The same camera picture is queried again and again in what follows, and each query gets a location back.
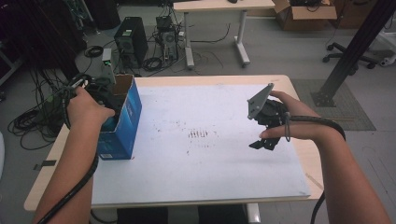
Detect grey box device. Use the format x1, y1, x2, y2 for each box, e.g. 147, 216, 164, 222
101, 48, 117, 86

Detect open small computer case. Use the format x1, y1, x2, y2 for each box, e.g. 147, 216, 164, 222
155, 15, 181, 63

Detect dark curtain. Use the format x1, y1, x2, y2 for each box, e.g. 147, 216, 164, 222
0, 0, 89, 74

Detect person's dark pants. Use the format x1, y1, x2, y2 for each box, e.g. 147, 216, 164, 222
116, 204, 249, 224

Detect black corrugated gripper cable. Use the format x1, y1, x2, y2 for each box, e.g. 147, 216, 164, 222
282, 111, 347, 224
36, 73, 101, 224

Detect grey floor mat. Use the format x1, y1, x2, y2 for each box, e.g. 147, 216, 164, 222
290, 77, 377, 132

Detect blue cardboard box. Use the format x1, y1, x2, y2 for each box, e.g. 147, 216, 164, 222
96, 74, 143, 161

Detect black metal stand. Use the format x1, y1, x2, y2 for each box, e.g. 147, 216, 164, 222
310, 0, 396, 108

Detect person's left hand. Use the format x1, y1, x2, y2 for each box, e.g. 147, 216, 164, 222
66, 87, 116, 132

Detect black office chair base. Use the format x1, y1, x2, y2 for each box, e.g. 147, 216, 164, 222
321, 41, 378, 70

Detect person's right hand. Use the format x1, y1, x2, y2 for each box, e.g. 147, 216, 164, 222
259, 90, 337, 143

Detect white foam board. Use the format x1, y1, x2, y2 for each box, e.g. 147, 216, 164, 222
91, 83, 312, 208

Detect loose black floor cable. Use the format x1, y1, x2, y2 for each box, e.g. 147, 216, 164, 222
190, 22, 233, 44

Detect black corrugated right gripper cable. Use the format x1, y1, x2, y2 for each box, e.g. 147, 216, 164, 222
282, 111, 347, 224

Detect black computer tower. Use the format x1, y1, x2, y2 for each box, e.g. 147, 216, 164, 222
113, 16, 149, 70

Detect tangle of black cables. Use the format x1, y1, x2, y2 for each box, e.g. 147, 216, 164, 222
7, 66, 73, 151

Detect open brown cardboard box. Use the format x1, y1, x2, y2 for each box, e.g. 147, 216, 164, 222
273, 0, 338, 32

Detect white desk with legs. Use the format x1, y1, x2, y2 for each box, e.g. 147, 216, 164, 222
173, 0, 276, 70

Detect black corrugated left gripper cable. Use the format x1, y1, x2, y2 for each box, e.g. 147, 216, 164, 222
36, 73, 101, 224

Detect coiled black cable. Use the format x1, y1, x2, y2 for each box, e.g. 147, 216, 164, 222
141, 56, 163, 72
84, 45, 105, 59

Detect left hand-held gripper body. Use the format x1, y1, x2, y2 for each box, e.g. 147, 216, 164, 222
85, 81, 126, 121

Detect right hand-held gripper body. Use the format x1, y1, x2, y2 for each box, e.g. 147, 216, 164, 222
247, 82, 290, 129

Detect black tape strip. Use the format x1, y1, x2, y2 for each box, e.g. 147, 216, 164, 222
33, 159, 58, 172

